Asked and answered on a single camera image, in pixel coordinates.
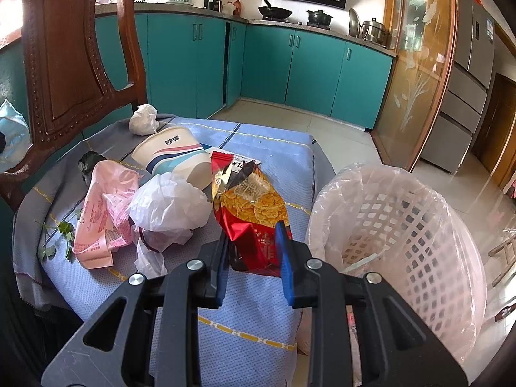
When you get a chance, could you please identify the pink plastic bag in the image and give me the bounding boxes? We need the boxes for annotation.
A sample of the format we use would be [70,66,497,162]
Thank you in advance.
[73,160,139,270]

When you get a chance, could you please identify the red snack bag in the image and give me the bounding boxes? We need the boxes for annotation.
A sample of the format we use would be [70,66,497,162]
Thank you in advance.
[211,151,290,277]

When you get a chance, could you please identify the dark green foil bag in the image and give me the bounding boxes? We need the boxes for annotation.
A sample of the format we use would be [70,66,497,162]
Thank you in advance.
[78,151,106,186]

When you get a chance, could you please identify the white paper cup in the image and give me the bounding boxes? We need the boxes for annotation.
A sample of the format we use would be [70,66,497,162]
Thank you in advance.
[131,126,212,191]

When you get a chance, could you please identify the pink lined trash basket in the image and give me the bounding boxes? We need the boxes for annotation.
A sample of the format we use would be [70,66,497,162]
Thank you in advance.
[306,164,486,363]

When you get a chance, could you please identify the teal kitchen cabinets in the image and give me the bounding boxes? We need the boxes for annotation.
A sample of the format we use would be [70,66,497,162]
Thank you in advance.
[0,10,395,138]

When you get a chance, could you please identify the white crumpled plastic bag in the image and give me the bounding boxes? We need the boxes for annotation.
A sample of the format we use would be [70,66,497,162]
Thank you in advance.
[127,172,212,279]

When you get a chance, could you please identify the green leaf sprig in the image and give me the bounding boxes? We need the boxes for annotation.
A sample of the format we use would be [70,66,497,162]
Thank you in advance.
[36,209,81,262]

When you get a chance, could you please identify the small white crumpled tissue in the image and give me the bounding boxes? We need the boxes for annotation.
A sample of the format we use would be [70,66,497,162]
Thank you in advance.
[129,104,159,136]

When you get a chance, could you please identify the silver refrigerator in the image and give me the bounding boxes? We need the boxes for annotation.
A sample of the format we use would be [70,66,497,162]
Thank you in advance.
[422,0,495,174]

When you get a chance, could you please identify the brown wooden chair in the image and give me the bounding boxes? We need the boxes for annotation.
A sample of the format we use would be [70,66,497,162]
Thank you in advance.
[1,0,147,211]

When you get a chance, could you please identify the steel stock pot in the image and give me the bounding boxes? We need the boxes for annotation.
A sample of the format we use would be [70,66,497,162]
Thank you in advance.
[360,17,388,46]

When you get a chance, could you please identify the black cooking pot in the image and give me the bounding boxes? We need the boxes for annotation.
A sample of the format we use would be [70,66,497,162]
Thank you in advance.
[307,10,332,28]

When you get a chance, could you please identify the frosted glass sliding door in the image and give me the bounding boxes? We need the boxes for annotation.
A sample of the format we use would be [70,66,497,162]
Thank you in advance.
[372,0,458,171]

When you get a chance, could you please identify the black wok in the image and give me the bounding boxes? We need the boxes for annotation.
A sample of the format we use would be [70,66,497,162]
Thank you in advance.
[258,0,292,21]

